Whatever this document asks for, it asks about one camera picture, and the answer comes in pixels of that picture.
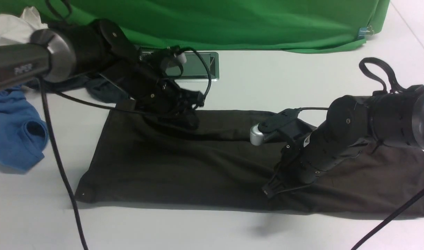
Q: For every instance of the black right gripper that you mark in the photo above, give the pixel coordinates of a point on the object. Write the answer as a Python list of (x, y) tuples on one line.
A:
[(309, 154)]

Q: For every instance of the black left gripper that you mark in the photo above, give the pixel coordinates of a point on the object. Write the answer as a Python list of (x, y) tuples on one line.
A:
[(155, 94)]

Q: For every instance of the dark gray long-sleeve top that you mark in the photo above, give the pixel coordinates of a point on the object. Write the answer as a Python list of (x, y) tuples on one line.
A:
[(216, 167)]

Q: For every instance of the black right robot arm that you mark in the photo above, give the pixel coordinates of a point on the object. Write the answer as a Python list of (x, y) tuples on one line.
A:
[(351, 124)]

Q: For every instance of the dark teal crumpled garment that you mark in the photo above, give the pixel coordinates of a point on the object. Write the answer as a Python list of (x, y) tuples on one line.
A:
[(98, 88)]

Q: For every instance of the green backdrop cloth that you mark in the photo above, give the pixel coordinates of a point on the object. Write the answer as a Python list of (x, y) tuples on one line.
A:
[(299, 26)]

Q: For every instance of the blue crumpled garment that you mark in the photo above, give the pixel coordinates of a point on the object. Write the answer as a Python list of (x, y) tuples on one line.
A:
[(23, 134)]

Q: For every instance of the blue binder clip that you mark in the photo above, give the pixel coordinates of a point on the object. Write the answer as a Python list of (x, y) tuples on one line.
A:
[(365, 32)]

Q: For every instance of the white crumpled garment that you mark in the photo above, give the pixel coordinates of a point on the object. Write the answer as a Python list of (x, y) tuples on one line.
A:
[(17, 30)]

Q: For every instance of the metal table cable hatch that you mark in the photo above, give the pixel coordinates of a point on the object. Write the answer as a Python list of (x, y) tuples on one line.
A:
[(194, 70)]

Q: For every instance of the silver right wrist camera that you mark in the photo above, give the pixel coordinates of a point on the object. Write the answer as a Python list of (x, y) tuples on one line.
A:
[(284, 125)]

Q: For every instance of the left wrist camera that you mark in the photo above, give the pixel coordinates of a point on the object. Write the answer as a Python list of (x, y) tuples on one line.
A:
[(163, 59)]

